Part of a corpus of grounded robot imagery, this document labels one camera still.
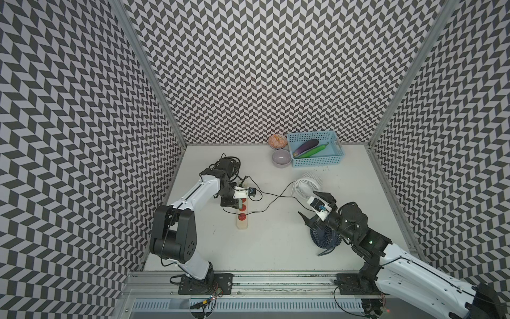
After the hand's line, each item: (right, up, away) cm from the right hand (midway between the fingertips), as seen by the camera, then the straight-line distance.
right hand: (308, 203), depth 76 cm
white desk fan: (+2, +4, +17) cm, 18 cm away
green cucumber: (+7, +20, +34) cm, 40 cm away
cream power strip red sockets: (-27, -8, +12) cm, 31 cm away
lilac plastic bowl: (-8, +18, +33) cm, 39 cm away
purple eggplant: (+7, +25, +37) cm, 45 cm away
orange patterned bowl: (-9, +28, +44) cm, 53 cm away
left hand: (-32, -1, +13) cm, 34 cm away
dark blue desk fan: (+7, -14, +2) cm, 15 cm away
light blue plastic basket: (+13, +23, +36) cm, 45 cm away
